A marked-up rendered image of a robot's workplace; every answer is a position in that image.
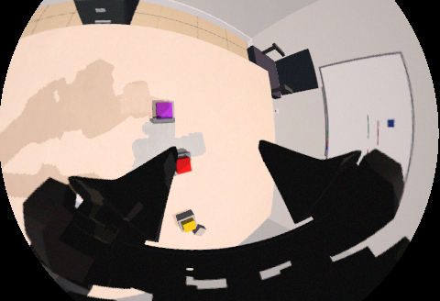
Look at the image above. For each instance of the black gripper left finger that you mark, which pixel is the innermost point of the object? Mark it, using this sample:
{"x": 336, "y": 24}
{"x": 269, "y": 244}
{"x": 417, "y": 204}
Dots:
{"x": 139, "y": 197}

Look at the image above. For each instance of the red button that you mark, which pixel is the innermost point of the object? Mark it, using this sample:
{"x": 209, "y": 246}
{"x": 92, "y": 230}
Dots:
{"x": 184, "y": 163}

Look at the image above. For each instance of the purple button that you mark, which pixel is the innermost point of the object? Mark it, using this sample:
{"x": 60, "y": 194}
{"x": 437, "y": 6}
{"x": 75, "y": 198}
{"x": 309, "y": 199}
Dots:
{"x": 163, "y": 111}

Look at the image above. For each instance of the yellow button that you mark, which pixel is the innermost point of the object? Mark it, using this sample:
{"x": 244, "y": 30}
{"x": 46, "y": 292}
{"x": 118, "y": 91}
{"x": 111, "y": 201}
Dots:
{"x": 186, "y": 221}

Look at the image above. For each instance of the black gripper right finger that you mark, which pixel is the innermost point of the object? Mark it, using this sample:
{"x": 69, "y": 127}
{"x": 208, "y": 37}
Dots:
{"x": 302, "y": 180}

